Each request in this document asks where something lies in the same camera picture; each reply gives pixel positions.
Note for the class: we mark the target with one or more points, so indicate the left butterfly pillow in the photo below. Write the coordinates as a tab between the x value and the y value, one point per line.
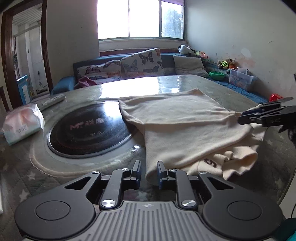
102	73

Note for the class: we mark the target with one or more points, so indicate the quilted grey table cover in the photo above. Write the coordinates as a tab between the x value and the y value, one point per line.
29	167

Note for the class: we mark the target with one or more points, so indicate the blue white cabinet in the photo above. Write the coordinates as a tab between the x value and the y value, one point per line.
25	88

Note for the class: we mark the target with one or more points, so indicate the grey plain cushion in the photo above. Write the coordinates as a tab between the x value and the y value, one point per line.
189	65

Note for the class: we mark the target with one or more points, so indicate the grey remote control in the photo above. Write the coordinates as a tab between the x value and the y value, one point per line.
47	103

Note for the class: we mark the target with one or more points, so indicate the red plastic stool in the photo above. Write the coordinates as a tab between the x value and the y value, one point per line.
275	97

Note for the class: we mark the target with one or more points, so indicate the pink cloth on sofa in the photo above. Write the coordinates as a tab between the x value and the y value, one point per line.
84	82

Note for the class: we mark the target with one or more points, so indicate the stuffed toys pile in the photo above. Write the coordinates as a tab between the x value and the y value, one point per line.
226	64

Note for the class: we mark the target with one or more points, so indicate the window with metal frame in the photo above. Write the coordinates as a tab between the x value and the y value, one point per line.
141	19

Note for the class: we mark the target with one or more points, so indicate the butterfly pillow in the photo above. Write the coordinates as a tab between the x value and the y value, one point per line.
102	73
143	64

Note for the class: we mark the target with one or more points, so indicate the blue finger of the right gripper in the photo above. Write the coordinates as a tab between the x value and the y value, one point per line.
267	106
254	118

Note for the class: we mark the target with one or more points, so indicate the clear plastic storage box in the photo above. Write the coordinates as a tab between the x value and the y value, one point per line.
241	80

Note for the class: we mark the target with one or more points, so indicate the green bowl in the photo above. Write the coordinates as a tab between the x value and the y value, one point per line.
218	76

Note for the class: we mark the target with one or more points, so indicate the tissue pack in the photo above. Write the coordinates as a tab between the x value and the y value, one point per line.
22	122

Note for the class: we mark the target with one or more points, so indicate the cream sweater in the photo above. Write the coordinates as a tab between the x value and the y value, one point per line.
192	132

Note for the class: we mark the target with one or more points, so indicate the dark wooden door frame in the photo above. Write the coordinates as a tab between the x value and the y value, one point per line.
7	53

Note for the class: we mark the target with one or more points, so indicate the panda plush toy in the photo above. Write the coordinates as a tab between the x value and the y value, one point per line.
186	50

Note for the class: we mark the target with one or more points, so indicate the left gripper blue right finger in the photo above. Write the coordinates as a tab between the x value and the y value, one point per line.
177	181

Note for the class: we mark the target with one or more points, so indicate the right butterfly pillow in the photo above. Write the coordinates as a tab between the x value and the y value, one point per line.
143	64

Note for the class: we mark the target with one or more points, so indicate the black round induction cooktop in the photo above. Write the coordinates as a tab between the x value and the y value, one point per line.
90	131

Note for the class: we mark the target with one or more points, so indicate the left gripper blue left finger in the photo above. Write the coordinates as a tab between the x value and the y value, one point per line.
120	180

